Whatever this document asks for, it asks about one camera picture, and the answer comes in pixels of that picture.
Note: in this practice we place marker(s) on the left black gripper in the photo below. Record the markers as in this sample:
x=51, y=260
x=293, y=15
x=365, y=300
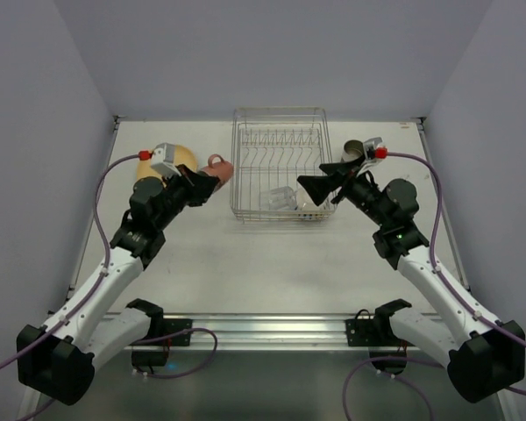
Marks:
x=188, y=184

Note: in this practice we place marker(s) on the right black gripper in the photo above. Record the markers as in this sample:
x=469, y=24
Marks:
x=338, y=181

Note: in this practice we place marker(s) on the pink dotted mug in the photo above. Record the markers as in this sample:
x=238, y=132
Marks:
x=220, y=168

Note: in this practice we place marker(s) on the white brown mug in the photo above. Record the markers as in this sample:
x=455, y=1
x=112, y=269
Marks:
x=353, y=149

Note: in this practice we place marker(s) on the yellow plate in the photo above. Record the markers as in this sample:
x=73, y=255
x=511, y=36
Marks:
x=181, y=156

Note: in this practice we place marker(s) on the white blue striped bowl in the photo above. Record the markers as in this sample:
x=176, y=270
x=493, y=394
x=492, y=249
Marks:
x=308, y=210

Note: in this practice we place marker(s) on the clear glass cup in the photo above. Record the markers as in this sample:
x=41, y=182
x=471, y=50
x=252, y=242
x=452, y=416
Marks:
x=278, y=199

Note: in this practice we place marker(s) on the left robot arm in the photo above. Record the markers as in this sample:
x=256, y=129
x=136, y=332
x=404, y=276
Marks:
x=61, y=357

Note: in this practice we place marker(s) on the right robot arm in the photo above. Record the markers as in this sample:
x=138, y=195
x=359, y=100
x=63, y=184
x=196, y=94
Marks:
x=481, y=354

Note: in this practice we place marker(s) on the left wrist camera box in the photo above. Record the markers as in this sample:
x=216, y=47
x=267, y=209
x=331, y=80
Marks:
x=162, y=160

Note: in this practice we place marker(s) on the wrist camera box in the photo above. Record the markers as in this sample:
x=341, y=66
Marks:
x=162, y=160
x=375, y=152

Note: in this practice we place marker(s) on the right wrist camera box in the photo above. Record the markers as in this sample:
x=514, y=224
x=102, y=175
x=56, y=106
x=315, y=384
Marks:
x=375, y=152

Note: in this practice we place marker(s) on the wire dish rack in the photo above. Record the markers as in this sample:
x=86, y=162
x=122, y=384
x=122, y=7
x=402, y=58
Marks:
x=270, y=148

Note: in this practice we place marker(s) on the aluminium mounting rail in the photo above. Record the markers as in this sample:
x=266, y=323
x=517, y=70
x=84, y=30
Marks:
x=263, y=331

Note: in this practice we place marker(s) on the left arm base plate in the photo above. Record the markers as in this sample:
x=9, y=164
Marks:
x=158, y=333

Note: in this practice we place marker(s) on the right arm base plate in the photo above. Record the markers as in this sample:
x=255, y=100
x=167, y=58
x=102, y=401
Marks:
x=371, y=329

